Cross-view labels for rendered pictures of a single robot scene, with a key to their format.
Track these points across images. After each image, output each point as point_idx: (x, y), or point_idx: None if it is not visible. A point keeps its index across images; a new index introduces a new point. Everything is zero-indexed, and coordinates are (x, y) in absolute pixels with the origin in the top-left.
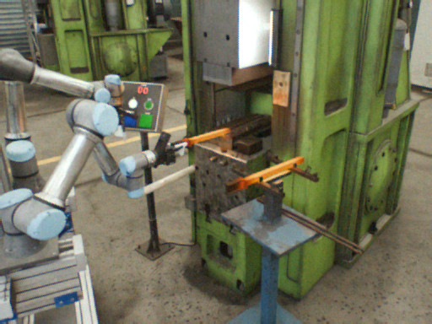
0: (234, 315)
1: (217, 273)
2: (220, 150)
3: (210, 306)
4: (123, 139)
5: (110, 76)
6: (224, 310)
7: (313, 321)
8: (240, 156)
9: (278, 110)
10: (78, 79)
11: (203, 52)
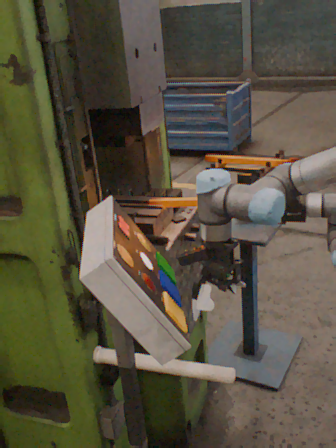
0: (243, 386)
1: (197, 410)
2: (179, 223)
3: (244, 412)
4: (234, 290)
5: (217, 173)
6: (240, 397)
7: (209, 330)
8: (188, 208)
9: (150, 140)
10: (321, 152)
11: (138, 87)
